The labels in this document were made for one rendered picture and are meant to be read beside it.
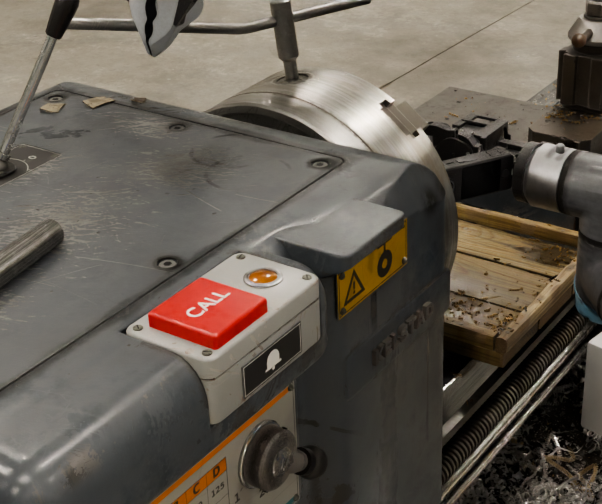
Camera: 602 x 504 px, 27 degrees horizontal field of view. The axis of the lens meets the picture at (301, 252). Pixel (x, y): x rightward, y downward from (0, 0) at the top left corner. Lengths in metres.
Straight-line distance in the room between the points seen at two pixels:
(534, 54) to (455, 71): 0.37
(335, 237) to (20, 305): 0.24
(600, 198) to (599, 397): 0.35
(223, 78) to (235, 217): 3.92
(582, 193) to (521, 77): 3.45
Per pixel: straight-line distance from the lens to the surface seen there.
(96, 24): 1.26
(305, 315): 0.90
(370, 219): 0.99
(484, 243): 1.74
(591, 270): 1.45
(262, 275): 0.91
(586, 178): 1.42
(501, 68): 4.95
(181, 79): 4.93
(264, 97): 1.29
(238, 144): 1.13
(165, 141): 1.15
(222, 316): 0.85
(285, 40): 1.32
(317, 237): 0.97
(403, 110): 1.36
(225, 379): 0.84
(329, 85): 1.32
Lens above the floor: 1.70
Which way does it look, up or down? 28 degrees down
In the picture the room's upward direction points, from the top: 2 degrees counter-clockwise
